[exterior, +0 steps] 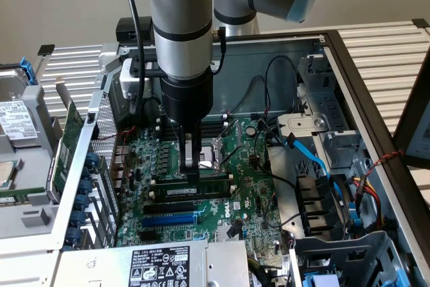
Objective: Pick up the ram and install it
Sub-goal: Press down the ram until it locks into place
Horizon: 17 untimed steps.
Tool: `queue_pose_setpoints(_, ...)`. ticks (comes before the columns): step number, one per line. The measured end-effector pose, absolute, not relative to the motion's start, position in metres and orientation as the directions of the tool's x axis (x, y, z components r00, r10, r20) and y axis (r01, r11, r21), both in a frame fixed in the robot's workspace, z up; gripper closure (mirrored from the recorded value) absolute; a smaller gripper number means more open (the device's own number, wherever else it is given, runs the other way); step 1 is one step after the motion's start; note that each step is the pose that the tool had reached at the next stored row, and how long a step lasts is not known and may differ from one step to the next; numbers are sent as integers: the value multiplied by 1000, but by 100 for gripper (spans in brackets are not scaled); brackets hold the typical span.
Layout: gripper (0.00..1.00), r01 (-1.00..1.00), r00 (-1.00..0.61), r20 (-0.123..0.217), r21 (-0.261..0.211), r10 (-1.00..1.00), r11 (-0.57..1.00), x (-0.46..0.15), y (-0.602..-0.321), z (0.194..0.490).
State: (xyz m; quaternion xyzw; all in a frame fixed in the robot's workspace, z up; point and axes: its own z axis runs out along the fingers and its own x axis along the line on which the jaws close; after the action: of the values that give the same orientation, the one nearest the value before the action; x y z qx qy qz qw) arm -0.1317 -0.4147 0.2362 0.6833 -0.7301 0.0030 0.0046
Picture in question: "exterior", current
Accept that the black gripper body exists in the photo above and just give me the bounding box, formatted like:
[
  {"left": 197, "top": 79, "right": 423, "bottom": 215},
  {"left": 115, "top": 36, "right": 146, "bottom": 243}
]
[{"left": 159, "top": 69, "right": 215, "bottom": 126}]

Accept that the green RAM stick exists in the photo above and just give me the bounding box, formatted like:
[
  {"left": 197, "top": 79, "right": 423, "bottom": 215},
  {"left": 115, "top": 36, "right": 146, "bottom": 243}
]
[
  {"left": 155, "top": 179, "right": 232, "bottom": 200},
  {"left": 0, "top": 188, "right": 46, "bottom": 206}
]

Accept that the silver CPU socket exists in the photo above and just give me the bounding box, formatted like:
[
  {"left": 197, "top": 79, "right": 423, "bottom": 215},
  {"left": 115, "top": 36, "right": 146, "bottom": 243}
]
[{"left": 176, "top": 138, "right": 225, "bottom": 179}]

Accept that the long black expansion slot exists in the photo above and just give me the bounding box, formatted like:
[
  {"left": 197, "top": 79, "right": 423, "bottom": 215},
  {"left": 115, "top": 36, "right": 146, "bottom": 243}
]
[{"left": 143, "top": 201, "right": 196, "bottom": 216}]

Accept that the blue expansion slot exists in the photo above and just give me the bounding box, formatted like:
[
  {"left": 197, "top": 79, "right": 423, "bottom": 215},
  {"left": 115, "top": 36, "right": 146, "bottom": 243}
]
[{"left": 140, "top": 214, "right": 198, "bottom": 229}]

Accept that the metal socket cover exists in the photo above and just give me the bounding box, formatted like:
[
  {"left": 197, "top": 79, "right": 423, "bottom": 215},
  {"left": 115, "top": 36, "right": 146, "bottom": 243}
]
[{"left": 217, "top": 118, "right": 245, "bottom": 169}]

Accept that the green Dell motherboard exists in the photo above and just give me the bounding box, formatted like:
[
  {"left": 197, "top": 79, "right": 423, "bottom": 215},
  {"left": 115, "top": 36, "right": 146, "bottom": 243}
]
[{"left": 116, "top": 115, "right": 292, "bottom": 261}]

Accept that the open grey PC case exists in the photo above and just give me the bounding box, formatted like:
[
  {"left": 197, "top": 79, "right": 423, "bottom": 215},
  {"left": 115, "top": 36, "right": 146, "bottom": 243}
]
[{"left": 43, "top": 30, "right": 430, "bottom": 287}]

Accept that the silver chipset heatsink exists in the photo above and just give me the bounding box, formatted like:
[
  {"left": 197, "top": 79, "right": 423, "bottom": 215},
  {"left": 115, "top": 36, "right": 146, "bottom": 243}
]
[{"left": 216, "top": 224, "right": 245, "bottom": 241}]

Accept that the black box behind case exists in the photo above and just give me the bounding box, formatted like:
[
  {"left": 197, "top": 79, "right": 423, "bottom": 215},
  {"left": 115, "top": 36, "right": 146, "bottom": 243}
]
[{"left": 116, "top": 17, "right": 155, "bottom": 43}]

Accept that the green graphics card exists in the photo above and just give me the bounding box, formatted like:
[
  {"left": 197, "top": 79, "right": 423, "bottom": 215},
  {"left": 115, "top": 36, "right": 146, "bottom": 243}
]
[{"left": 49, "top": 75, "right": 85, "bottom": 202}]

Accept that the grey power supply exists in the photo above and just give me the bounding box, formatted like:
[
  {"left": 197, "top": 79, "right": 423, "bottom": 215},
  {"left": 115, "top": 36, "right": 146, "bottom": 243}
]
[{"left": 58, "top": 239, "right": 251, "bottom": 287}]

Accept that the black fan shroud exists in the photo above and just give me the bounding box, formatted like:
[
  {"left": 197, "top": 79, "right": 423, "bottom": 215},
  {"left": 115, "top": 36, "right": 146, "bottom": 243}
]
[{"left": 294, "top": 173, "right": 357, "bottom": 238}]

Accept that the metal disk bay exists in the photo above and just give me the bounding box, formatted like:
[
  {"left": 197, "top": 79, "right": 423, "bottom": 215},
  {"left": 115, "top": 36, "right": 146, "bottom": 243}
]
[{"left": 277, "top": 54, "right": 368, "bottom": 171}]

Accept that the grey drive cage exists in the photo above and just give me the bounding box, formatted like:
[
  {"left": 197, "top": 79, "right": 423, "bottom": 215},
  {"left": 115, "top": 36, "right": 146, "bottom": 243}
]
[{"left": 290, "top": 230, "right": 416, "bottom": 287}]

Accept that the blue drive caddy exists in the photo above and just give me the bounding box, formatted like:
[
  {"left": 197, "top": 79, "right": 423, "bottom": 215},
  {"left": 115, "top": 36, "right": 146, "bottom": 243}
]
[{"left": 302, "top": 259, "right": 430, "bottom": 287}]

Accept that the silver hard disk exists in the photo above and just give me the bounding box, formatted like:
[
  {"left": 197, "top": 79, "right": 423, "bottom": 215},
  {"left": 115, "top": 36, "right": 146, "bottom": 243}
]
[{"left": 0, "top": 67, "right": 42, "bottom": 149}]

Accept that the blue fan clip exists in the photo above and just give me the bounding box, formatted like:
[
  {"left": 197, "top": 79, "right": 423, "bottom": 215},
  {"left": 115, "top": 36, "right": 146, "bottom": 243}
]
[{"left": 349, "top": 201, "right": 363, "bottom": 231}]

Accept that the silver CPU chip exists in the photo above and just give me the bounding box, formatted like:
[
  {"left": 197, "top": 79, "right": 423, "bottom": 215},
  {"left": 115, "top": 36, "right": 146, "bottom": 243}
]
[{"left": 0, "top": 158, "right": 18, "bottom": 190}]

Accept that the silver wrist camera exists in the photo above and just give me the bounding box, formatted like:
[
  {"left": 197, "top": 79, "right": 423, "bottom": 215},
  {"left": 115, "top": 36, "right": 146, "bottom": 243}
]
[{"left": 120, "top": 58, "right": 152, "bottom": 99}]

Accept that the short black wrist cable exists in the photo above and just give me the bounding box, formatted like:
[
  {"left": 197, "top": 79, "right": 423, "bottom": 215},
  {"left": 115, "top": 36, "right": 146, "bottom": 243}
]
[{"left": 210, "top": 26, "right": 228, "bottom": 75}]

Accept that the black angled wire plug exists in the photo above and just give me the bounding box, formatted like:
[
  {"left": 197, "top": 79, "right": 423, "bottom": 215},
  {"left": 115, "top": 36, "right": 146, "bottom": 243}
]
[{"left": 226, "top": 219, "right": 243, "bottom": 239}]

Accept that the thin black wire loop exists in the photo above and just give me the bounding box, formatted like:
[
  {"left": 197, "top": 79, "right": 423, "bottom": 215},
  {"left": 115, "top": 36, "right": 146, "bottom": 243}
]
[{"left": 225, "top": 74, "right": 269, "bottom": 117}]

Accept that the red black twisted wire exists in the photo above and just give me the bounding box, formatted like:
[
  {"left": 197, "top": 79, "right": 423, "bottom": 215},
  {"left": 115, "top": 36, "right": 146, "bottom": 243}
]
[
  {"left": 361, "top": 149, "right": 404, "bottom": 180},
  {"left": 99, "top": 126, "right": 139, "bottom": 142}
]

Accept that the black wire across case floor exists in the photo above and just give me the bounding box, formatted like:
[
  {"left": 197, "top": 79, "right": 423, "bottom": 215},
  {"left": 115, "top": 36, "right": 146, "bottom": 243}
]
[{"left": 253, "top": 119, "right": 298, "bottom": 188}]

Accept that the long black arm cable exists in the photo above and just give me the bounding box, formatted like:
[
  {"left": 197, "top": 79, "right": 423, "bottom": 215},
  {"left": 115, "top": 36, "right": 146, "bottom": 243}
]
[{"left": 120, "top": 0, "right": 152, "bottom": 116}]

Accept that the thick black wire loop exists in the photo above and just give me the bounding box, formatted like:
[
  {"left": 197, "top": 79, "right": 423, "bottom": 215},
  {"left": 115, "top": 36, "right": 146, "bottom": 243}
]
[{"left": 263, "top": 55, "right": 300, "bottom": 123}]

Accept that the blue flat disk wire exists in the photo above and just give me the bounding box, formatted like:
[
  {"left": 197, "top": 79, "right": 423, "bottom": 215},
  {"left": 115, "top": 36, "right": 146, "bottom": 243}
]
[{"left": 284, "top": 133, "right": 343, "bottom": 200}]

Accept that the blue disk caddy rail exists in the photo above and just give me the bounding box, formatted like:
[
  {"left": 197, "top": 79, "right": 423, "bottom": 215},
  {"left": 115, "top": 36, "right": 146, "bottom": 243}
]
[{"left": 19, "top": 56, "right": 38, "bottom": 86}]

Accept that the yellow red wire bundle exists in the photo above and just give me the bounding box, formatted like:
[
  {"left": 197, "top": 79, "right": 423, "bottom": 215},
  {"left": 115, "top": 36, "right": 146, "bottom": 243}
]
[{"left": 351, "top": 175, "right": 384, "bottom": 231}]

